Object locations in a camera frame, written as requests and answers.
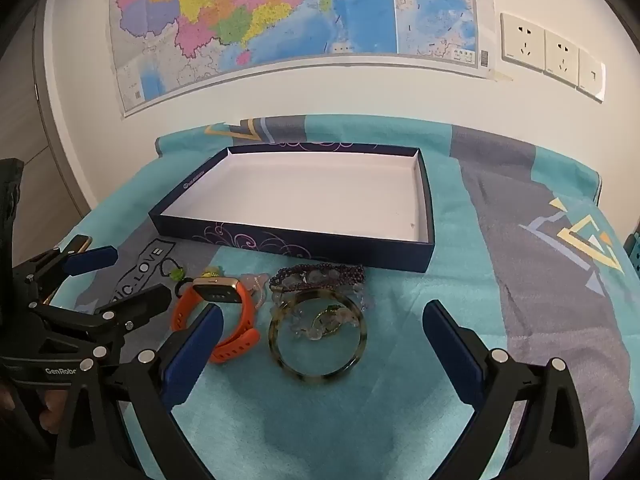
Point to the white wall socket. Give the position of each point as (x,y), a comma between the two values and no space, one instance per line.
(522,42)
(562,57)

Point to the navy blue shallow box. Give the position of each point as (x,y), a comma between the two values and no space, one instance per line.
(310,195)

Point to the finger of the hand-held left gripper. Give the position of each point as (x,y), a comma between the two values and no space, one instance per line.
(92,260)
(147,302)

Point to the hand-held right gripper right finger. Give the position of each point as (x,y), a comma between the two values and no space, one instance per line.
(452,355)

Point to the tortoiseshell bangle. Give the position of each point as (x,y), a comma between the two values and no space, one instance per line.
(320,380)

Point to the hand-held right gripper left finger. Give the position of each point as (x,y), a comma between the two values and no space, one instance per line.
(192,360)

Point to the orange smartwatch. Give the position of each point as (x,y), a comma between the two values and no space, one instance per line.
(247,312)

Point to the beige tape strip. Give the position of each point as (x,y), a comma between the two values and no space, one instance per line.
(502,77)

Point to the teal and grey printed blanket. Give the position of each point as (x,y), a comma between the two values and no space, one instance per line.
(400,410)

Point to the white wall switch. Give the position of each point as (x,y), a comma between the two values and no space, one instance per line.
(591,75)

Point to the yellow green jade pendant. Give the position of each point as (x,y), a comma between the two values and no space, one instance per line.
(212,272)

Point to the blue perforated basket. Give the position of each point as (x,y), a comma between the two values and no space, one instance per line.
(634,255)

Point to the black phone with gold edge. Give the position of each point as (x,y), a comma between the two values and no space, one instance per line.
(82,244)

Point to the person's left hand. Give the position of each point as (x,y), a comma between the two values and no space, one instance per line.
(50,412)

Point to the colourful wall map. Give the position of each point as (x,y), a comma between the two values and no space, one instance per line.
(250,10)

